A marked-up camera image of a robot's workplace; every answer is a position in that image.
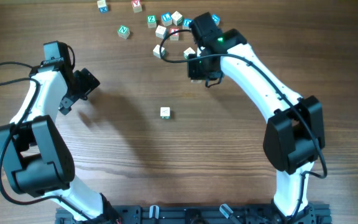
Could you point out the blue L wooden block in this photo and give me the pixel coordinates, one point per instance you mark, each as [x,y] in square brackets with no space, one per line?
[166,19]

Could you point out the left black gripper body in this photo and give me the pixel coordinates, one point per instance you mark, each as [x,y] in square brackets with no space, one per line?
[81,89]

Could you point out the red V wooden block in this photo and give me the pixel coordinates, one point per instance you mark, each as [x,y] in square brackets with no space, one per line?
[136,5]

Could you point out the blue D wooden block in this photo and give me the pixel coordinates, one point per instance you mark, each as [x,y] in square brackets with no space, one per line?
[186,24]

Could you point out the red I wooden block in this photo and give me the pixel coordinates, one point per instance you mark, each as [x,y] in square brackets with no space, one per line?
[175,35]

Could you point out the white green-sided wooden block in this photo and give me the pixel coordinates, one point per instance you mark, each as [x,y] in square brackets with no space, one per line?
[159,51]

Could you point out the green Z wooden block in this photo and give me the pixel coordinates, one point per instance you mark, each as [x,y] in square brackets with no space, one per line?
[151,21]

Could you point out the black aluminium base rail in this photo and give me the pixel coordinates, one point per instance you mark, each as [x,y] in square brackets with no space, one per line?
[253,213]

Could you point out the green N wooden block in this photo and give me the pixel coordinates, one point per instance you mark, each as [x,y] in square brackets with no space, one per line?
[123,32]

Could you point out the blue X wooden block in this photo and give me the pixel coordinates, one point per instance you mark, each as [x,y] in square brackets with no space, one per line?
[102,6]

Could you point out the green base wooden block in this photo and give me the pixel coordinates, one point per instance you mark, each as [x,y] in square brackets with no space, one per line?
[165,112]

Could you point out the white blue-sided wooden block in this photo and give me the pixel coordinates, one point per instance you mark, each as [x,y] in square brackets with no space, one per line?
[161,32]

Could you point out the blue arrows wooden block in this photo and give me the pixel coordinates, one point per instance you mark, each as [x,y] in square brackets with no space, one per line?
[216,19]

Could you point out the green W wooden block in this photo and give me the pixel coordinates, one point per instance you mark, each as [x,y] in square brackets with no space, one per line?
[188,52]

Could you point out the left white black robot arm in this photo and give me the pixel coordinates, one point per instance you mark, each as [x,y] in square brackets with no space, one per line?
[35,163]

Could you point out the plain top wooden block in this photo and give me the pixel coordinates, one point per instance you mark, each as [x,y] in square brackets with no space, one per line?
[177,18]

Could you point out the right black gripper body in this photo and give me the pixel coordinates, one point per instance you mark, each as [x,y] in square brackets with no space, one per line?
[197,70]

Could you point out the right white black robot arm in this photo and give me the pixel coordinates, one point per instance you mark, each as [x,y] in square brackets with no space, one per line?
[294,136]

